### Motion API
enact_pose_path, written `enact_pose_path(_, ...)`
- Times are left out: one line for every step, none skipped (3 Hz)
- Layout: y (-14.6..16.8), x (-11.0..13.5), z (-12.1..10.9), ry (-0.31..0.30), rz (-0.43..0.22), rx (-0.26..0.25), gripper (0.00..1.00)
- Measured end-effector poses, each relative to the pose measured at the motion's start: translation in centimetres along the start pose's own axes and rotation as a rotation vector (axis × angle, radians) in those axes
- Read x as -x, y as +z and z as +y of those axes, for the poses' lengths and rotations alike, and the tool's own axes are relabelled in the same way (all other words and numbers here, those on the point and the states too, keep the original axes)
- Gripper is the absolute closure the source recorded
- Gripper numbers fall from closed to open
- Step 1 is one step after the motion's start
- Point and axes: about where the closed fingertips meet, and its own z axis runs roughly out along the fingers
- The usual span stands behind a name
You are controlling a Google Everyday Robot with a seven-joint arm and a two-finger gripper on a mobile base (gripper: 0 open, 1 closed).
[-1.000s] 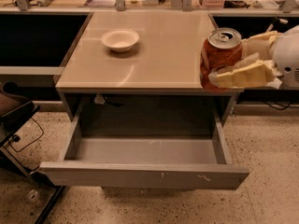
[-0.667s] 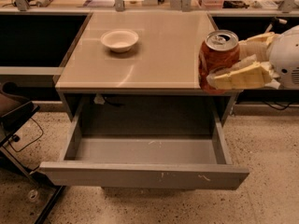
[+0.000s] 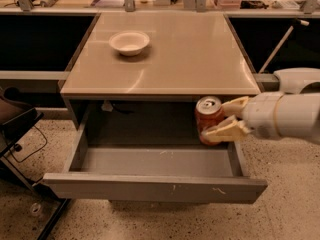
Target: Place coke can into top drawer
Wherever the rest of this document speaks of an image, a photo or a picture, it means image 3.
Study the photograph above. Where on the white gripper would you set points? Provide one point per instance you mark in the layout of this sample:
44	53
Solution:
260	114

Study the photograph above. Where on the red coke can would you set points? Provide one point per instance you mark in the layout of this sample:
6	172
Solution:
208	113

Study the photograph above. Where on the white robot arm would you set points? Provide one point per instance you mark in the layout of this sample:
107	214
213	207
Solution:
288	112

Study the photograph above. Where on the open grey top drawer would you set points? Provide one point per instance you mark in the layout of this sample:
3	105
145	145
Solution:
151	152

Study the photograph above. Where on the grey cabinet with beige top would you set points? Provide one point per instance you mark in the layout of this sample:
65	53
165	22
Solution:
190	55

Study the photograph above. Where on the white bowl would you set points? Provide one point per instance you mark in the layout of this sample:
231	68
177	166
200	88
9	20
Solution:
129	43

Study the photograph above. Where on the black chair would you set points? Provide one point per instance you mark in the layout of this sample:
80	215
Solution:
16	119

